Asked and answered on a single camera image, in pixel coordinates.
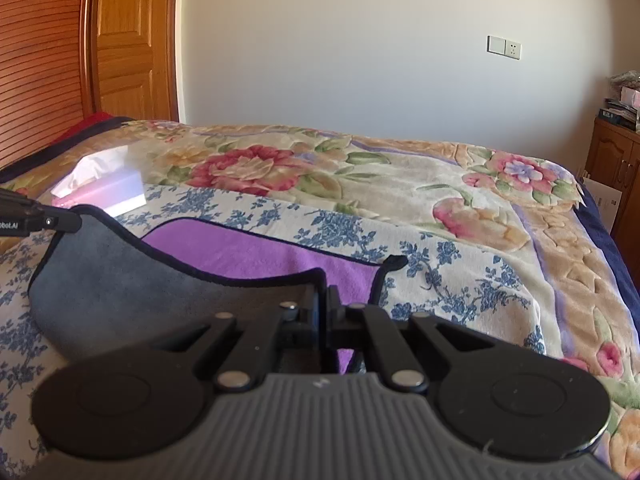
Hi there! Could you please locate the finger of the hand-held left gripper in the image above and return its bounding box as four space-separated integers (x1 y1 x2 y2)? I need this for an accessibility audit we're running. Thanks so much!
0 204 83 236
0 188 45 212

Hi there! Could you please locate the wooden wardrobe door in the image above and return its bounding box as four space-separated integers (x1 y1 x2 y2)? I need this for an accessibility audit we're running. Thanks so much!
91 0 180 122

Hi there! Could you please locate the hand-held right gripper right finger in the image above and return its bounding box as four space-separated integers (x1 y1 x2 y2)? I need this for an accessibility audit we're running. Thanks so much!
327 285 497 394

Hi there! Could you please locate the red cloth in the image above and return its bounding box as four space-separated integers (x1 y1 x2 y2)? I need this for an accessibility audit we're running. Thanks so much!
52 111 135 147

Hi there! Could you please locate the slatted wooden headboard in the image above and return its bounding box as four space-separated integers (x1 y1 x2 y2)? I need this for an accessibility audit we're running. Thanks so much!
0 0 97 170

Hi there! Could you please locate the floral plush blanket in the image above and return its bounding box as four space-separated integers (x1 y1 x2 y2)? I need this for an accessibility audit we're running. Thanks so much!
0 119 640 480

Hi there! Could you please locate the wooden cabinet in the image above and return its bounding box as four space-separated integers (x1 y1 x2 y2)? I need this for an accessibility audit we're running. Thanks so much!
582 117 640 252

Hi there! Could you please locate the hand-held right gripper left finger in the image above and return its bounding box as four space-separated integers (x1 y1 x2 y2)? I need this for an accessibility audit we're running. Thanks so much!
149 284 321 393

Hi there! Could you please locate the pile of books and boxes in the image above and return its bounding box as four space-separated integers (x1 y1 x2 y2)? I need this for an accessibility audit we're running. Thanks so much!
600 72 640 134

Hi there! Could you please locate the dark blue bed sheet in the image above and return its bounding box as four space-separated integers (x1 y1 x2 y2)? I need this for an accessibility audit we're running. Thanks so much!
575 179 640 313

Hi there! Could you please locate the pink tissue box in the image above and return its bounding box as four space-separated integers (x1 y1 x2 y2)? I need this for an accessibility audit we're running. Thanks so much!
50 146 147 219

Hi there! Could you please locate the grey and purple towel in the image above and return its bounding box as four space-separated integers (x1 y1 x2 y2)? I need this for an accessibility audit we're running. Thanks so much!
27 204 409 376

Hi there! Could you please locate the white blue-flowered cloth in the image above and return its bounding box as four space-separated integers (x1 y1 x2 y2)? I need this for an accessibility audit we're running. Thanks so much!
0 182 547 480

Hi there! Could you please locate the white cardboard sheet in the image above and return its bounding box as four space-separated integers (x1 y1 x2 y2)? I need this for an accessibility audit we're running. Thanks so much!
581 175 624 234

